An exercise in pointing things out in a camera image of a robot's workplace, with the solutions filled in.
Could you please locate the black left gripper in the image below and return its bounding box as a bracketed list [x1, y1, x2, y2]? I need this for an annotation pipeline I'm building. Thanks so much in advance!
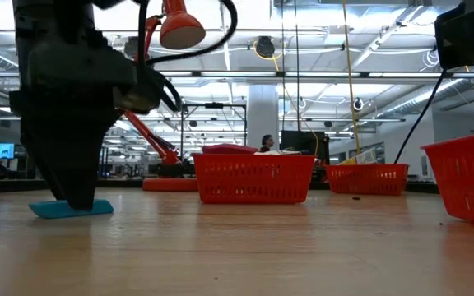
[8, 42, 138, 211]

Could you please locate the pink-handled metal hole punch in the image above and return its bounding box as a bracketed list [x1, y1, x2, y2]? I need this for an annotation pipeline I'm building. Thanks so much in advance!
[202, 143, 259, 156]
[253, 149, 303, 156]

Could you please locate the red desk lamp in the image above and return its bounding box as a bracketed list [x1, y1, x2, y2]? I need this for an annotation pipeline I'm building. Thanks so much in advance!
[121, 0, 207, 192]

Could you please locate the red plastic basket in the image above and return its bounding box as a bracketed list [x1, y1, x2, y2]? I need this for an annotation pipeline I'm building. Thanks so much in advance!
[325, 163, 410, 197]
[191, 152, 316, 206]
[421, 130, 474, 229]

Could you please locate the person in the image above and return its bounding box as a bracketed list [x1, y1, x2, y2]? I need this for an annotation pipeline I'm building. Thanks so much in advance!
[260, 134, 276, 153]

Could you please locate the white building column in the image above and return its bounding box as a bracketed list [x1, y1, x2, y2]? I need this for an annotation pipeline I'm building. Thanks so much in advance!
[247, 84, 280, 149]

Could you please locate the black computer monitor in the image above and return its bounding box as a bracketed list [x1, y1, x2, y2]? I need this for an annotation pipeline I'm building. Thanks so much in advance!
[280, 130, 331, 165]

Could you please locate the black metal table frame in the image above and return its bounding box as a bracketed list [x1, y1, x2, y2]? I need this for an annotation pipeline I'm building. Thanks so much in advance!
[0, 176, 439, 195]

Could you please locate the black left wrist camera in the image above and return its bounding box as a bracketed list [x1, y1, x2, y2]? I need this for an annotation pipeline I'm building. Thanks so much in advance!
[113, 67, 166, 115]

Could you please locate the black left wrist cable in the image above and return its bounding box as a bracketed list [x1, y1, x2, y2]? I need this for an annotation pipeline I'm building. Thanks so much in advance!
[136, 0, 239, 114]

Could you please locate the black metal frame stand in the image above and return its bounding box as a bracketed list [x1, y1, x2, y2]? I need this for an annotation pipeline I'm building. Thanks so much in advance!
[180, 102, 249, 160]

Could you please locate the black hanging cable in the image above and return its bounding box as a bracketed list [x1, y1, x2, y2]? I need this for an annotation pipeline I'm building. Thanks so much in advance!
[293, 0, 302, 132]

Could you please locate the yellow hanging cable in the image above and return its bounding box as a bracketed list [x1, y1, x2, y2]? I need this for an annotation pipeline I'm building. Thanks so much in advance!
[341, 0, 362, 156]

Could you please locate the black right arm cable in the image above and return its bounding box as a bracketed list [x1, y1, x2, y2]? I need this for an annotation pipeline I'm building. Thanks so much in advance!
[393, 68, 448, 165]

